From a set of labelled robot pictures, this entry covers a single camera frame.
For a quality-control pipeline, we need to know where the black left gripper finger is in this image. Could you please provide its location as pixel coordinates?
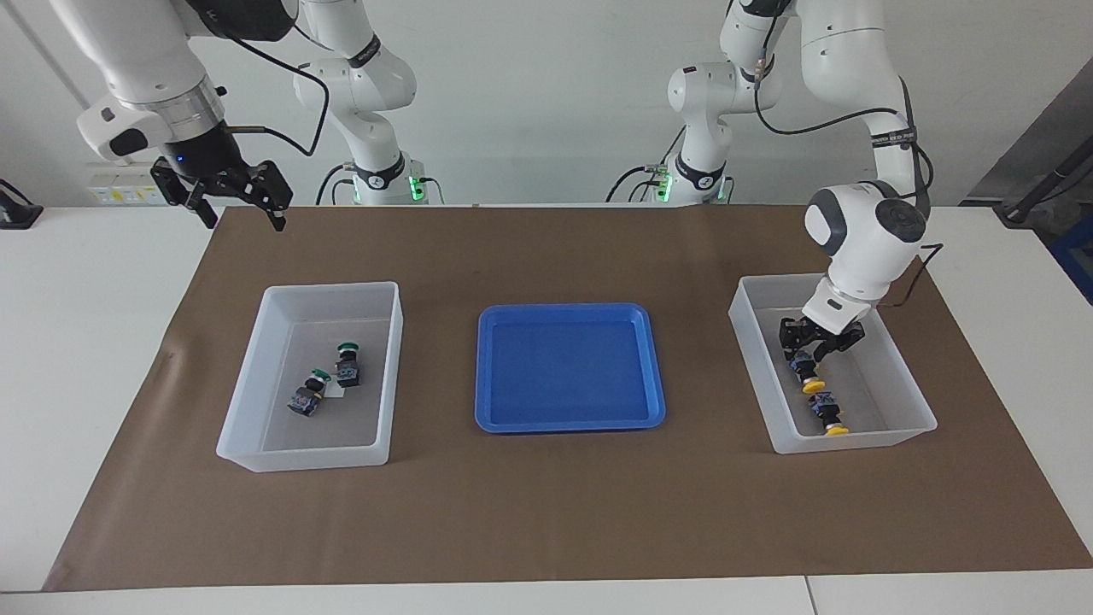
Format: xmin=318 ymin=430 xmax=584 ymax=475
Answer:
xmin=778 ymin=317 xmax=809 ymax=361
xmin=814 ymin=328 xmax=867 ymax=365

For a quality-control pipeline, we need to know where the brown paper table mat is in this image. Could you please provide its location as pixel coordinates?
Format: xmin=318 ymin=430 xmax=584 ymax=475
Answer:
xmin=43 ymin=203 xmax=1093 ymax=593

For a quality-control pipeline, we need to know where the dark grey partition panel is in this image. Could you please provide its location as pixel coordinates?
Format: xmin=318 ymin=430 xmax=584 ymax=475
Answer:
xmin=963 ymin=58 xmax=1093 ymax=208

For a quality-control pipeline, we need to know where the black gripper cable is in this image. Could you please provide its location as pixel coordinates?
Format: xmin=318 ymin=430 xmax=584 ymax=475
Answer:
xmin=726 ymin=0 xmax=945 ymax=308
xmin=218 ymin=17 xmax=332 ymax=160

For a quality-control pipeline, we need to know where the black tripod pole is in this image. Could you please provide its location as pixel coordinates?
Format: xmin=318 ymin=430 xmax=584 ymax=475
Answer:
xmin=997 ymin=141 xmax=1093 ymax=228

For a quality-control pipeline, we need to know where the white wall power strip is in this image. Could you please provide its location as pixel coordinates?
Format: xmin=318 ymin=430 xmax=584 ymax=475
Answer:
xmin=88 ymin=173 xmax=169 ymax=207

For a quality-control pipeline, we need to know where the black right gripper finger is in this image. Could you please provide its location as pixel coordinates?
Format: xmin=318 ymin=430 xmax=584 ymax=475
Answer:
xmin=151 ymin=161 xmax=220 ymax=231
xmin=247 ymin=160 xmax=295 ymax=234

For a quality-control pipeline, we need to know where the green push button switch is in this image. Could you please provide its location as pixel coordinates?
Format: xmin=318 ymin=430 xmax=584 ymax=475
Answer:
xmin=288 ymin=367 xmax=332 ymax=419
xmin=334 ymin=343 xmax=363 ymax=390

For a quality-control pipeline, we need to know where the blue crate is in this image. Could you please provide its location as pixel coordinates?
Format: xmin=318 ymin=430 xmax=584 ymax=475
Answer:
xmin=1049 ymin=214 xmax=1093 ymax=306

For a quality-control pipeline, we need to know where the yellow push button switch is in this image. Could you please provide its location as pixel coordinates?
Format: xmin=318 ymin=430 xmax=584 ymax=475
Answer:
xmin=790 ymin=350 xmax=828 ymax=395
xmin=810 ymin=391 xmax=851 ymax=437

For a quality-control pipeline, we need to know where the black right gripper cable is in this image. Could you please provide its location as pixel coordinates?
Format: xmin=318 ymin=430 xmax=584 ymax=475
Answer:
xmin=218 ymin=17 xmax=332 ymax=160

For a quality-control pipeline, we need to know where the black clamp stand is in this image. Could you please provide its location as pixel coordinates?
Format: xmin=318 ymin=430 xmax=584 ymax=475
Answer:
xmin=0 ymin=178 xmax=44 ymax=231

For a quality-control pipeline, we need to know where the translucent white plastic bin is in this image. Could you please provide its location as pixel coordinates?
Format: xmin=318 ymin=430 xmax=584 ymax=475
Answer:
xmin=215 ymin=281 xmax=404 ymax=473
xmin=728 ymin=273 xmax=938 ymax=455

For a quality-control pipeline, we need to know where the blue plastic tray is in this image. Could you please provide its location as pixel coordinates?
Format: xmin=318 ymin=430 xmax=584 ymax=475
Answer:
xmin=475 ymin=302 xmax=667 ymax=435

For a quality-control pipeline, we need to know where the black base cable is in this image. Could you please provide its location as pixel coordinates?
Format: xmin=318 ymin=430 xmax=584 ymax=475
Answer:
xmin=315 ymin=164 xmax=353 ymax=207
xmin=605 ymin=164 xmax=667 ymax=204

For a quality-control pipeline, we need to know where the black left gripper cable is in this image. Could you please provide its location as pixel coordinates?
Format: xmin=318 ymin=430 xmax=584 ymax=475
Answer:
xmin=726 ymin=0 xmax=945 ymax=308

